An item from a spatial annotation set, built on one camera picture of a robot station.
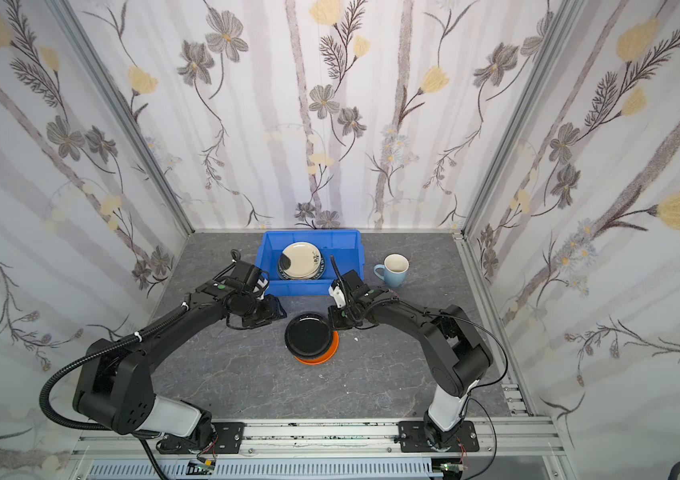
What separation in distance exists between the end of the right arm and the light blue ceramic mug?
24 centimetres

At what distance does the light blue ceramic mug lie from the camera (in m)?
0.99

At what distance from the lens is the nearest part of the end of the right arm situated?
68 centimetres
